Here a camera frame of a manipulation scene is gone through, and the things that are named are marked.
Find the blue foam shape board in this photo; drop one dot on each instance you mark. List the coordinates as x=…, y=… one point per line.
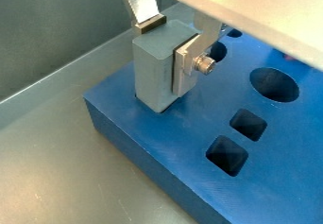
x=234, y=150

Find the grey-blue rectangular block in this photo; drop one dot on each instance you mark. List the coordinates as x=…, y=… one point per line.
x=152, y=51

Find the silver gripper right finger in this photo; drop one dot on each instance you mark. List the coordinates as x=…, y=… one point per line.
x=190, y=59

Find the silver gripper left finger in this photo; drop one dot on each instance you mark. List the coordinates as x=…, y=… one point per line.
x=146, y=17

